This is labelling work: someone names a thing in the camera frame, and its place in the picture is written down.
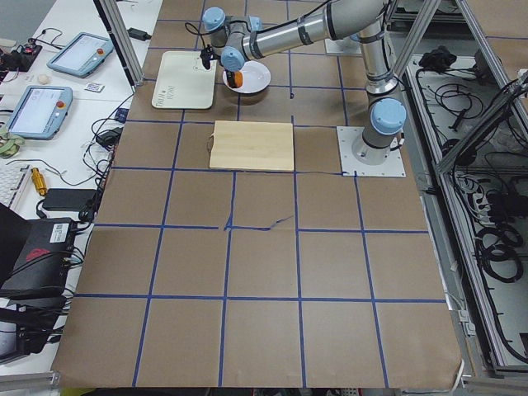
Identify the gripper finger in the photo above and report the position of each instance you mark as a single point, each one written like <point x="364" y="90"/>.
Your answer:
<point x="230" y="78"/>

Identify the orange fruit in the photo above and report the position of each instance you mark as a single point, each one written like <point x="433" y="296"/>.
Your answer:
<point x="237" y="79"/>

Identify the white ribbed plate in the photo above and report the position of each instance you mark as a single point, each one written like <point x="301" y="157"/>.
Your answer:
<point x="256" y="77"/>

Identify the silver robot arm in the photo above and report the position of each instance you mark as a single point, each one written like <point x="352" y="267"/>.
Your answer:
<point x="314" y="90"/>

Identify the cream bear tray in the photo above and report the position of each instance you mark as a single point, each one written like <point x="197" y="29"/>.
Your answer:
<point x="183" y="82"/>

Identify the bamboo cutting board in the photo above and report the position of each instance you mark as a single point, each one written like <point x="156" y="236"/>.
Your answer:
<point x="245" y="145"/>

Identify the upper blue teach pendant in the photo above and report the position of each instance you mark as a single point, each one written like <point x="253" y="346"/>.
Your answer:
<point x="82" y="55"/>

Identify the blue teach pendant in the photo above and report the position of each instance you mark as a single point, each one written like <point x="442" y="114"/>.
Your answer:
<point x="40" y="112"/>
<point x="82" y="55"/>

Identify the lower blue teach pendant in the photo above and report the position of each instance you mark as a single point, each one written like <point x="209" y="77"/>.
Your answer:
<point x="40" y="112"/>

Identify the black power brick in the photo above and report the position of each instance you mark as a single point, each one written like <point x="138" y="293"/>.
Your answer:
<point x="61" y="199"/>

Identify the gold metal cylinder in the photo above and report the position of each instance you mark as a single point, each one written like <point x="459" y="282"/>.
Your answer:
<point x="38" y="181"/>

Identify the white keyboard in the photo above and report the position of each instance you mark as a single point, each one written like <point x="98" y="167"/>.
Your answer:
<point x="14" y="179"/>

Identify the black computer box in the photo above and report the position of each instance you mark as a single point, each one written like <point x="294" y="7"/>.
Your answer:
<point x="34" y="256"/>

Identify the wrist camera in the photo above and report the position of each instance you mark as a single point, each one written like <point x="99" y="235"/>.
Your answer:
<point x="207" y="55"/>

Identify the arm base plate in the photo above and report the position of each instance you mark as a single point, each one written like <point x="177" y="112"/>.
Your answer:
<point x="350" y="46"/>
<point x="360" y="160"/>

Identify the aluminium frame post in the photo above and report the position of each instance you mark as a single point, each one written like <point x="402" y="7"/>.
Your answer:
<point x="115" y="27"/>

